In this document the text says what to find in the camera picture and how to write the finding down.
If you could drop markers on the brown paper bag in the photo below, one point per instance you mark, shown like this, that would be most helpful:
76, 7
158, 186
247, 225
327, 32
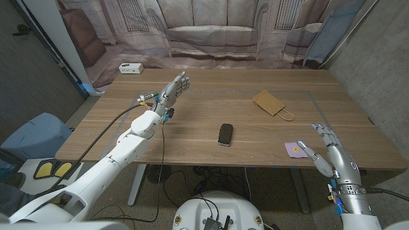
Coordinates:
268, 102

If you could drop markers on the black computer module with antenna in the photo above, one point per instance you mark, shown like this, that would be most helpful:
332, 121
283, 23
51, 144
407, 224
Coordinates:
212, 223

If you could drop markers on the white pedal base plate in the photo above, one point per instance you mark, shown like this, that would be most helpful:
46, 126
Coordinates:
32, 183

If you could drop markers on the yellow black foot pedal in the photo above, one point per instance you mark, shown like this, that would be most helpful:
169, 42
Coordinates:
44, 170
62, 169

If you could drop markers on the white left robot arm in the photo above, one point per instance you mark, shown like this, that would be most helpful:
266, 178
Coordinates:
131, 148

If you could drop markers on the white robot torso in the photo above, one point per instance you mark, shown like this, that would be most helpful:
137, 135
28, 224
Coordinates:
198, 207

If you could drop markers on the white power box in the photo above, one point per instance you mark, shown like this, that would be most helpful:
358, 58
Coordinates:
131, 68

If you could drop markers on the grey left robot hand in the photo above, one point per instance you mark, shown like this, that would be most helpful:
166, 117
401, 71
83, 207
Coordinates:
171, 94

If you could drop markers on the green whiteboard marker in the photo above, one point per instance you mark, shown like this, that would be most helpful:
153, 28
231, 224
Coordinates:
150, 95

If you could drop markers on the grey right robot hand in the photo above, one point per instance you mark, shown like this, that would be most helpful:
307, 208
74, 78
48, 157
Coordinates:
345, 166

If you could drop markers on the black round floor device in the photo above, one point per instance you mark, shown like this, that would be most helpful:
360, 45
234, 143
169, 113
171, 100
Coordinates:
158, 173

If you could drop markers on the black felt board eraser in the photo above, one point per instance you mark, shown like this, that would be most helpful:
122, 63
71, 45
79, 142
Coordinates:
225, 133

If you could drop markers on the printed sofa room backdrop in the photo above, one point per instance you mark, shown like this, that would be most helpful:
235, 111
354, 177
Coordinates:
211, 32

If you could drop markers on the person in blue jeans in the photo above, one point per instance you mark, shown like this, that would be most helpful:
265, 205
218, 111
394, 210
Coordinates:
12, 199

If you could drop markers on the grey table leg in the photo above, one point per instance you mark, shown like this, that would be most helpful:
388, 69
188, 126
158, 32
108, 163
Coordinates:
300, 191

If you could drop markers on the white table leg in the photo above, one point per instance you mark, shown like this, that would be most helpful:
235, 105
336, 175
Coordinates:
136, 185

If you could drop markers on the purple smiley sticker note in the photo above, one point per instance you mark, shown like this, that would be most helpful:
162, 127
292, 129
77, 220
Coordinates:
292, 151

